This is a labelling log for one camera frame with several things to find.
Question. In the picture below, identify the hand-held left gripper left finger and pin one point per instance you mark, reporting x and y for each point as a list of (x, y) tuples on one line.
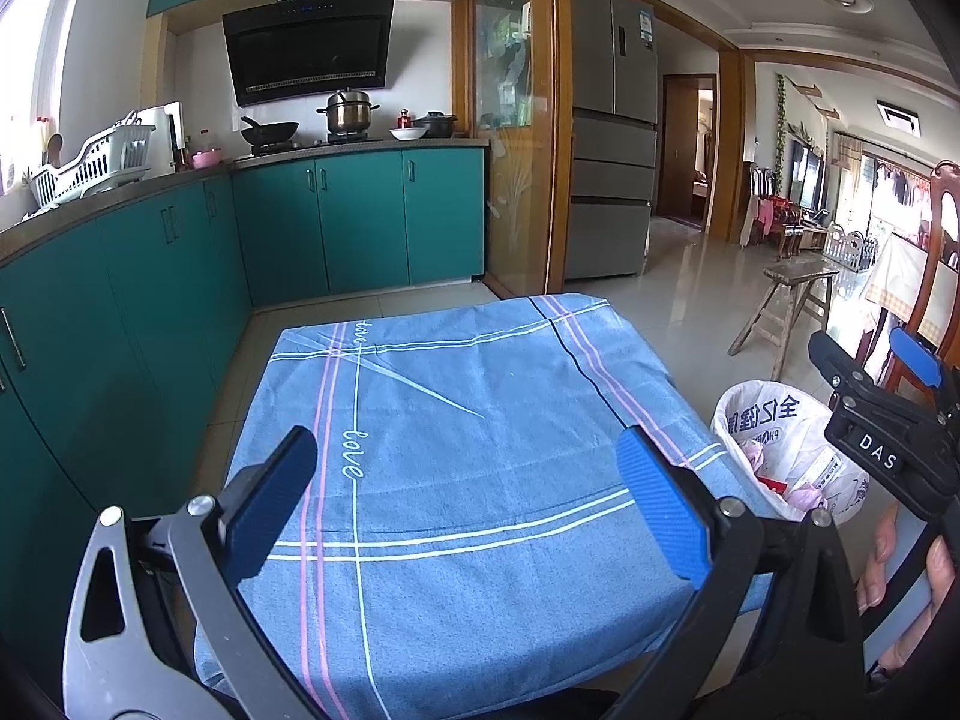
[(274, 502)]

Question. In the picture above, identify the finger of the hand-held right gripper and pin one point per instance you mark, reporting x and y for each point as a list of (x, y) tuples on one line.
[(832, 364), (916, 364)]

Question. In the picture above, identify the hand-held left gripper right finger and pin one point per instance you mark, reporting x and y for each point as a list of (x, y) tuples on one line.
[(664, 510)]

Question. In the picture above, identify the white printed plastic bag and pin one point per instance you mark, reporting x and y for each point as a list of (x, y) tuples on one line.
[(844, 491)]

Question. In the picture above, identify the white-lined trash bin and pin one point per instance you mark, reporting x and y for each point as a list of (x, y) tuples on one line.
[(757, 409)]

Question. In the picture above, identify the pink plastic bag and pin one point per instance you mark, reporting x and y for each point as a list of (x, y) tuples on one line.
[(752, 454)]

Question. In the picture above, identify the person's right hand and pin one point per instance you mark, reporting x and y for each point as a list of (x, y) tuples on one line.
[(874, 570)]

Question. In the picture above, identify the dining table with yellow cloth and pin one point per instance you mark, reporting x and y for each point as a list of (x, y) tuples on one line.
[(904, 277)]

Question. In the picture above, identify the wooden bench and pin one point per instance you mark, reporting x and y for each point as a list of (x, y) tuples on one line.
[(799, 271)]

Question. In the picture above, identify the red-brown wooden chair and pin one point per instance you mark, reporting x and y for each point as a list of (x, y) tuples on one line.
[(941, 255)]

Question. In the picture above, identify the white baby fence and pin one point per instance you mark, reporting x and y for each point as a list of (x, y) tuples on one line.
[(847, 249)]

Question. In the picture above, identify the living room wooden chairs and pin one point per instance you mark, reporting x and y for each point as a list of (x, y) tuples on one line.
[(780, 217)]

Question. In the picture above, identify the blue striped tablecloth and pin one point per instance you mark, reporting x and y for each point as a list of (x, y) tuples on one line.
[(465, 465)]

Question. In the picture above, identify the green vine garland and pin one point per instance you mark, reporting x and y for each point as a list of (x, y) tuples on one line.
[(780, 127)]

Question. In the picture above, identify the ceiling air vent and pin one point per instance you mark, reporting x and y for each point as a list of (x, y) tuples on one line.
[(898, 118)]

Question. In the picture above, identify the teal lower kitchen cabinets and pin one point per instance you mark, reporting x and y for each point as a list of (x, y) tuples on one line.
[(360, 217)]

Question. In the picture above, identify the grey multi-door fridge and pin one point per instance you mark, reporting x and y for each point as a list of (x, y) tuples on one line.
[(607, 165)]

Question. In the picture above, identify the pink pot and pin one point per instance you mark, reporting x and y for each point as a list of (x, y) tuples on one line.
[(207, 159)]

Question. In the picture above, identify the black wok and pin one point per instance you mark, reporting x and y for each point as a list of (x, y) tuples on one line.
[(270, 133)]

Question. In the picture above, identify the wood-framed glass sliding door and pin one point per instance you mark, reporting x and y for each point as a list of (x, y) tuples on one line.
[(510, 165)]

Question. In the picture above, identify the white dish rack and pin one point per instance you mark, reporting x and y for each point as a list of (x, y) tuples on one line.
[(90, 165)]

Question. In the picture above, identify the white countertop appliance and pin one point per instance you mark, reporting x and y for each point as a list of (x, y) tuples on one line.
[(161, 131)]

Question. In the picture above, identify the white bowl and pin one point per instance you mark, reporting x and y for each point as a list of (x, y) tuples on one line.
[(407, 133)]

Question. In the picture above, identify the steel stock pot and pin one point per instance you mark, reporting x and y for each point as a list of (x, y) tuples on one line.
[(349, 114)]

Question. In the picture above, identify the black casserole pot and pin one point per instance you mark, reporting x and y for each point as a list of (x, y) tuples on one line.
[(436, 126)]

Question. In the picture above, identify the black range hood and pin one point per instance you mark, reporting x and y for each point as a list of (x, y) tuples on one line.
[(307, 52)]

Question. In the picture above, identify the wall television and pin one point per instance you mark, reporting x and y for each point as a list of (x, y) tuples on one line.
[(810, 176)]

